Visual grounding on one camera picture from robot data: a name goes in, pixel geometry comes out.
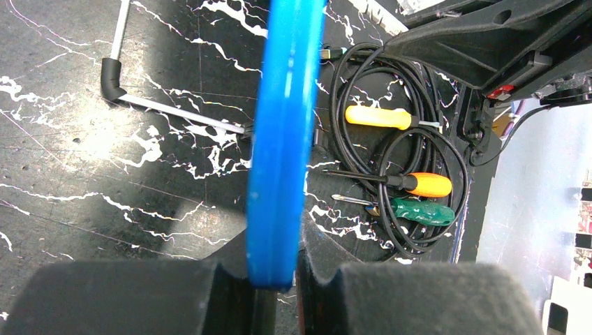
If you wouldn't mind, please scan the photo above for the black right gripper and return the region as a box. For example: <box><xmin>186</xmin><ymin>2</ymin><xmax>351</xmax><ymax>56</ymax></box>
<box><xmin>384</xmin><ymin>1</ymin><xmax>591</xmax><ymax>107</ymax></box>

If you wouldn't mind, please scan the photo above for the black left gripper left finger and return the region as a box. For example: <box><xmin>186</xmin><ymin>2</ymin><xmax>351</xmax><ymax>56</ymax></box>
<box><xmin>1</xmin><ymin>233</ymin><xmax>276</xmax><ymax>334</ymax></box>

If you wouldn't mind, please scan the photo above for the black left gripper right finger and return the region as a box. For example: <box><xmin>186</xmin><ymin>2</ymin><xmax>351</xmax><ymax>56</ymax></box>
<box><xmin>296</xmin><ymin>219</ymin><xmax>542</xmax><ymax>334</ymax></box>

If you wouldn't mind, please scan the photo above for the blue framed whiteboard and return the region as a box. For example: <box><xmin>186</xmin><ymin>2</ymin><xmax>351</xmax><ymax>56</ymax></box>
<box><xmin>246</xmin><ymin>1</ymin><xmax>325</xmax><ymax>291</ymax></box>

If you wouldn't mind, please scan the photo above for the metal whiteboard stand leg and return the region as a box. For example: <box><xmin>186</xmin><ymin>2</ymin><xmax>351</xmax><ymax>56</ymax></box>
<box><xmin>101</xmin><ymin>0</ymin><xmax>254</xmax><ymax>137</ymax></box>

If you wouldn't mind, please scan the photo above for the yellow handled screwdriver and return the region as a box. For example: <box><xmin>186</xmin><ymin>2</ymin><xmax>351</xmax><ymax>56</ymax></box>
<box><xmin>345</xmin><ymin>105</ymin><xmax>441</xmax><ymax>131</ymax></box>

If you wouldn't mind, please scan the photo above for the coiled black cable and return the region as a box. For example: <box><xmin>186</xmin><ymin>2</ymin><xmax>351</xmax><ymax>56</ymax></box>
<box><xmin>319</xmin><ymin>42</ymin><xmax>471</xmax><ymax>260</ymax></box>

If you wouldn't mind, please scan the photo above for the green handled screwdriver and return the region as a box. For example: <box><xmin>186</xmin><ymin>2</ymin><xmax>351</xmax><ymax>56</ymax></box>
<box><xmin>332</xmin><ymin>194</ymin><xmax>456</xmax><ymax>227</ymax></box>

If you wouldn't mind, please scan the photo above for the orange handled screwdriver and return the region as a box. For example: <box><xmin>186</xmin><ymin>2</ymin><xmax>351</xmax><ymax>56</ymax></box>
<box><xmin>323</xmin><ymin>169</ymin><xmax>452</xmax><ymax>198</ymax></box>

